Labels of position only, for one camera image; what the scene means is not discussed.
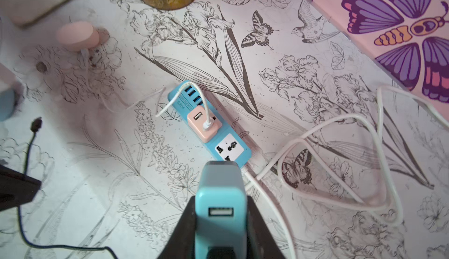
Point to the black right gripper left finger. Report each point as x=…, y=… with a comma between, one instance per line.
x=181, y=244

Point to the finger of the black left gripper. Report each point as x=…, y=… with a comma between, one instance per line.
x=16, y=188

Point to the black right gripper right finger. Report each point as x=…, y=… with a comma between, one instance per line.
x=260, y=242

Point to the teal usb charger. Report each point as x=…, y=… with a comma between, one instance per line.
x=221, y=212

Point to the blue earbud case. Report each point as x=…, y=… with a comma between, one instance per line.
x=7, y=105

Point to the pink usb charger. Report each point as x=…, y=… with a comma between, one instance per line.
x=204, y=124

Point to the pink earbud case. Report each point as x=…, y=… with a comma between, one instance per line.
x=81, y=35

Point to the blue power strip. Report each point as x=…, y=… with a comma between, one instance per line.
x=227, y=145

